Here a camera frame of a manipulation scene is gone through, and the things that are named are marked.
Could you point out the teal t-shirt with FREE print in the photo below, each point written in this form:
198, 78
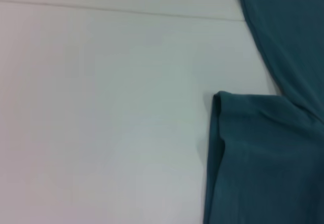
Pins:
265, 158

